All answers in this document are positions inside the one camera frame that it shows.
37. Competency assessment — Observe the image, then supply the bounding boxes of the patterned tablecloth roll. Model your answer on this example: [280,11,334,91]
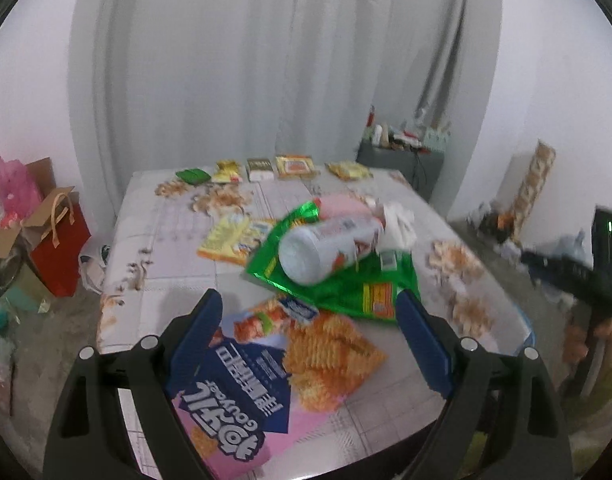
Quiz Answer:
[510,141,556,241]

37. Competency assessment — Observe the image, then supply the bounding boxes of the large water jug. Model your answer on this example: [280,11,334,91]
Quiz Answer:
[556,230,589,261]

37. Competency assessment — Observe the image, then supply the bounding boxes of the pink plastic bag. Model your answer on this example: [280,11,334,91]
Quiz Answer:
[0,147,43,221]

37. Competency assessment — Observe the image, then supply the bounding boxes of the green paper box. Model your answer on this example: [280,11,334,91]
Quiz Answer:
[0,267,54,313]

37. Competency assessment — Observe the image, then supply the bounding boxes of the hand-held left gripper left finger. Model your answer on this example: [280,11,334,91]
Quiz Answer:
[42,287,224,480]

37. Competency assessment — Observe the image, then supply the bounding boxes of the pale green box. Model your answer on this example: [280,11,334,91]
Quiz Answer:
[423,127,451,153]

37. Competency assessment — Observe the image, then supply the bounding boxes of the pale yellow snack packet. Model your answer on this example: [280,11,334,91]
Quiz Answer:
[326,161,375,182]

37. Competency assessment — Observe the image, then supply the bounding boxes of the crumpled white plastic bag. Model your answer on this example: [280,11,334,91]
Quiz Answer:
[80,242,111,295]

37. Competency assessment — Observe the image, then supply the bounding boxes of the person's right hand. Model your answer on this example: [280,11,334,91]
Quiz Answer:
[563,310,612,366]

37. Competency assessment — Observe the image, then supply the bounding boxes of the grey cabinet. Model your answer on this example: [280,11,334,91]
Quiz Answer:
[356,137,445,201]

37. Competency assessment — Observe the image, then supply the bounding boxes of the gold white packet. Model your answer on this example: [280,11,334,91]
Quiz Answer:
[246,158,277,183]

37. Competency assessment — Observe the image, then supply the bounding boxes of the crumpled white tissue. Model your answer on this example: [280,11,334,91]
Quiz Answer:
[382,201,417,251]

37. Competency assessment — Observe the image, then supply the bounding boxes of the orange snack packet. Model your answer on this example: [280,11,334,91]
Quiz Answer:
[275,155,320,180]

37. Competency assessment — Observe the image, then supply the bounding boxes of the small green packet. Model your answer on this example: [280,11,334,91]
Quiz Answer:
[175,167,211,184]

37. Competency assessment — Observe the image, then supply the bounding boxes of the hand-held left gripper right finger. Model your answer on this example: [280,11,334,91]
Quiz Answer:
[395,290,574,480]

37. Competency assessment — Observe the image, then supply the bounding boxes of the white strawberry print bottle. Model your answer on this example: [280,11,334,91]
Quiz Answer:
[277,212,387,286]

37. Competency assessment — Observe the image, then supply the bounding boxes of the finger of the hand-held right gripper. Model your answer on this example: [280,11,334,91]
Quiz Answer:
[520,250,594,306]

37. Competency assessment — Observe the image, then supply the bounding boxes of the pink plastic container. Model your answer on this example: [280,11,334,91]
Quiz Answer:
[318,195,381,221]

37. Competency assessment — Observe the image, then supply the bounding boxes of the yellow snack bag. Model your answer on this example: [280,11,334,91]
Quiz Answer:
[197,212,279,262]

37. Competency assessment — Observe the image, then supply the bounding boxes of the red paper gift bag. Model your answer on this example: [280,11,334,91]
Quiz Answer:
[23,186,93,298]

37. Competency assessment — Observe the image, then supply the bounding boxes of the black printed bag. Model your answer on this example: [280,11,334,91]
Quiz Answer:
[478,207,516,241]

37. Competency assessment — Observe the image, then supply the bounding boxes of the yellow green garment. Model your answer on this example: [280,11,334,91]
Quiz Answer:
[556,355,612,466]

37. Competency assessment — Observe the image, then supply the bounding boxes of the cardboard box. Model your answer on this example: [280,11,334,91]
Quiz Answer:
[0,157,57,261]

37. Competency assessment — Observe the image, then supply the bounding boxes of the small yellow packet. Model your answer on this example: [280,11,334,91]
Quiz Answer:
[213,160,245,184]

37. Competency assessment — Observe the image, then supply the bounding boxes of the purple chips bag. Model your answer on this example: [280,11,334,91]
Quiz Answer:
[166,295,389,480]

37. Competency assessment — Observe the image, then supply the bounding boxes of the floral tablecloth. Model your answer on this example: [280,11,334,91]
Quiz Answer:
[97,162,536,480]

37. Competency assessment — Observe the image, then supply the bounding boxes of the green snack bag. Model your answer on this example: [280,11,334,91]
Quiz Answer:
[246,199,421,323]

